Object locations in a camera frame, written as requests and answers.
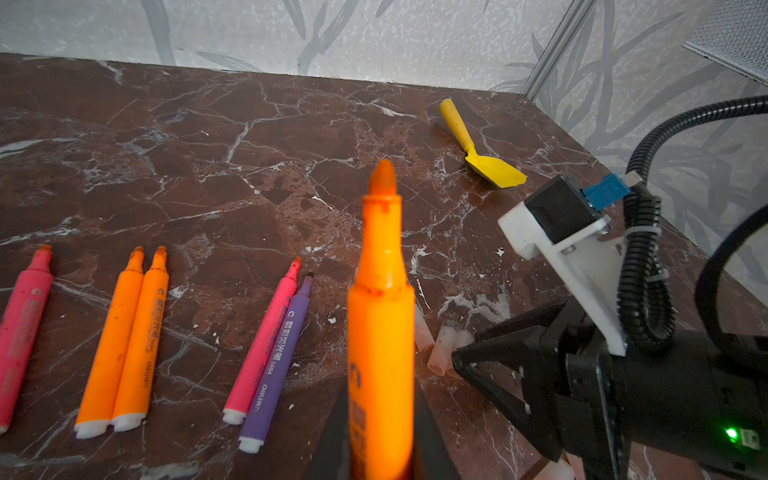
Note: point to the purple highlighter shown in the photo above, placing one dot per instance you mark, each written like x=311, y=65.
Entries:
x=258, y=420

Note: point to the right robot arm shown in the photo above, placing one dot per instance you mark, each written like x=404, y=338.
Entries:
x=701, y=394

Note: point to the orange highlighter lone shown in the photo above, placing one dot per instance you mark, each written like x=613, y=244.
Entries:
x=380, y=340

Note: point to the translucent pen cap upper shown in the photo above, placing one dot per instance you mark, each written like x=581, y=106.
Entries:
x=423, y=337

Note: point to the translucent pen cap middle one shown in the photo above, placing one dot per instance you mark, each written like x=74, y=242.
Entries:
x=439, y=361

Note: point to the white wire basket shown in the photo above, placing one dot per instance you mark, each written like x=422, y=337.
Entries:
x=734, y=35

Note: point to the pink highlighter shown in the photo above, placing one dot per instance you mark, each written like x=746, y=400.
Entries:
x=19, y=326
x=241, y=396

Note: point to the pink highlighter middle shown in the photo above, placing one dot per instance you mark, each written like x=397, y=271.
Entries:
x=241, y=396

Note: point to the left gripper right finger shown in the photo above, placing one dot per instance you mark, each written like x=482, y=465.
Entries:
x=431, y=459

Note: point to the orange highlighter left of pair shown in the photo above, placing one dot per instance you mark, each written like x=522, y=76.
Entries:
x=98, y=401

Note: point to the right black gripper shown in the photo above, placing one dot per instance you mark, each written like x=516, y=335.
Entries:
x=566, y=386

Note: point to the pink highlighter far left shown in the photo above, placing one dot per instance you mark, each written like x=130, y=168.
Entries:
x=19, y=326

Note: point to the orange highlighter of pair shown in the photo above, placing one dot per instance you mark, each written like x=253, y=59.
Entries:
x=98, y=401
x=133, y=396

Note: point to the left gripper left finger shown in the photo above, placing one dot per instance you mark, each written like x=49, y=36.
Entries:
x=331, y=459

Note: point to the orange highlighter right of pair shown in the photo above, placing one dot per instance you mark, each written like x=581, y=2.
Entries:
x=133, y=396

